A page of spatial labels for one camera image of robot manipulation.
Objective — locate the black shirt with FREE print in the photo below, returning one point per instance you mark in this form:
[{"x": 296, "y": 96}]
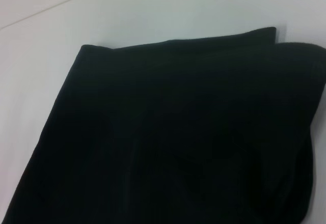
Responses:
[{"x": 165, "y": 132}]

